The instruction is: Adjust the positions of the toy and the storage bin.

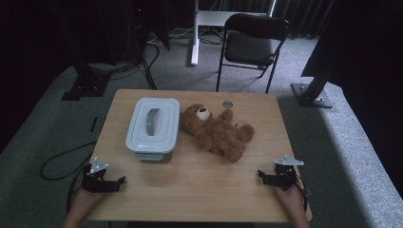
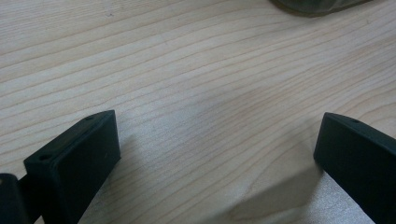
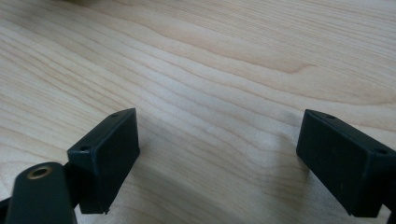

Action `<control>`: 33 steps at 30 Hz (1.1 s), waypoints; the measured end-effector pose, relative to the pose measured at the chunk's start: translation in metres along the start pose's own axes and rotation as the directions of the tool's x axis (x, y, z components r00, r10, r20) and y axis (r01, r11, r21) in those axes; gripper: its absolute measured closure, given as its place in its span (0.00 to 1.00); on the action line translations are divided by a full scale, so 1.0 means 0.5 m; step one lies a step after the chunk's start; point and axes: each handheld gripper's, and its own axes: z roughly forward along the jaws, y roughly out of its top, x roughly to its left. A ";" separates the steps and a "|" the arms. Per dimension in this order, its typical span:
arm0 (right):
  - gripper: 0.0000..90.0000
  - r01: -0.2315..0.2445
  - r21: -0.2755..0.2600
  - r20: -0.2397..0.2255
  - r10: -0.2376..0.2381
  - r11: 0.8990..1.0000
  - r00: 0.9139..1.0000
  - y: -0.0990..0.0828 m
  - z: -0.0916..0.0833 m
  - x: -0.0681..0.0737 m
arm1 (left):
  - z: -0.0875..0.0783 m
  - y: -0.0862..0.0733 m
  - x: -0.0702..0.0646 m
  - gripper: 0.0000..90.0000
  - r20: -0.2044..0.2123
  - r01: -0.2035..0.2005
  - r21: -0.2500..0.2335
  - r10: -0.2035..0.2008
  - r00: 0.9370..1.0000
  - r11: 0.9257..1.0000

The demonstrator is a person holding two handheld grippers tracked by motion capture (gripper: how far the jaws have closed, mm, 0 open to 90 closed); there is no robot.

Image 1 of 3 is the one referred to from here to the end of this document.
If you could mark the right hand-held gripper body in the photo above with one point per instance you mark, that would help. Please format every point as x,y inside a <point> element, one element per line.
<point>286,177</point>

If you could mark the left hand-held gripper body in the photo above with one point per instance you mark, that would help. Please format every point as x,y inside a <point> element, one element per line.
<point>92,182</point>

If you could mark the clear brown storage box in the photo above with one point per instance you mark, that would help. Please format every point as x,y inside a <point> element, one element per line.
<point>155,157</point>

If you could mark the pale blue box lid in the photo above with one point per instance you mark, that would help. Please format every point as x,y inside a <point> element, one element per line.
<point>141,129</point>

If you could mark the brown teddy bear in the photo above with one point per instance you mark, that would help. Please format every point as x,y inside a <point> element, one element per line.
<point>218,134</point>

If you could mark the person's left hand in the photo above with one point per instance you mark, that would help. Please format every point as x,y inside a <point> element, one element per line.
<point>84,202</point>

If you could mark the person's right hand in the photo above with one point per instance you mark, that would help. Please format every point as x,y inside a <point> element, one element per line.
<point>293,202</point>

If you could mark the black tape strip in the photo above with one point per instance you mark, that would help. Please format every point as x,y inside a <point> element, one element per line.
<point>93,124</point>

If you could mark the round grey table grommet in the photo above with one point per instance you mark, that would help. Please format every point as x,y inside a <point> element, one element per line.
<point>227,104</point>

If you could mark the black stand with grey base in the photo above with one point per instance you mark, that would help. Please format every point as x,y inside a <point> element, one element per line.
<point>312,95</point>

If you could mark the black stand with dark base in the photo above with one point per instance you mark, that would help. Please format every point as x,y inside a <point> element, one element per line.
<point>87,85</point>

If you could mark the black folding chair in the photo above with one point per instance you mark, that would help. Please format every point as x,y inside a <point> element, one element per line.
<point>250,47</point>

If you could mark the black curtain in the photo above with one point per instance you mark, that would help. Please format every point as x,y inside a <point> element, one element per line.
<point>301,15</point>

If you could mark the white desk frame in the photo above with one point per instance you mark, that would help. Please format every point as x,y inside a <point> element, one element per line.
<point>195,47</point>

